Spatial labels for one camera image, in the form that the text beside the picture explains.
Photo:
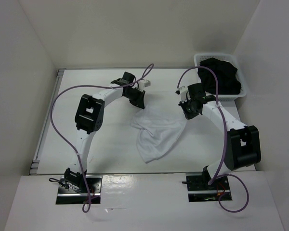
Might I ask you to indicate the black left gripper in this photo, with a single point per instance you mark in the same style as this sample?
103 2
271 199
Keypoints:
139 102

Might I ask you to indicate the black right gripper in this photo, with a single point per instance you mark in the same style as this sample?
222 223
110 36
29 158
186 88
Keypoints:
189 116

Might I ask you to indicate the white skirt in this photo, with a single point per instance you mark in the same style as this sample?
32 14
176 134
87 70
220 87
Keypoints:
158 132

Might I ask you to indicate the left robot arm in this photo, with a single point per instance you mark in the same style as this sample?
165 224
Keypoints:
89 118

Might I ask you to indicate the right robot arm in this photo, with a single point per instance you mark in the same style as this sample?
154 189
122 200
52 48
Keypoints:
241 145

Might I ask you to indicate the black skirt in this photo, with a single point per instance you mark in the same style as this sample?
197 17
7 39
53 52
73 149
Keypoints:
226 76

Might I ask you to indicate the white plastic laundry basket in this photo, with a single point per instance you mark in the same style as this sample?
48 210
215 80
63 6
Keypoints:
198 57

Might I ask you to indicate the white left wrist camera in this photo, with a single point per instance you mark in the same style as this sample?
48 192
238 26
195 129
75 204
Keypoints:
142 84

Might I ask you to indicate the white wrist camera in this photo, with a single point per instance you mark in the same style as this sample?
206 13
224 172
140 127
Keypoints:
142 84
184 93

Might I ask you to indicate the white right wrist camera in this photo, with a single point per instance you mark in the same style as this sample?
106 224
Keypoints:
184 93

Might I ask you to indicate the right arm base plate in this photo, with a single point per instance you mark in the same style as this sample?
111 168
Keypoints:
199 191

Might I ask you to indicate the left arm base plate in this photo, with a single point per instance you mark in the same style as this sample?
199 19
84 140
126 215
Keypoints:
67 196

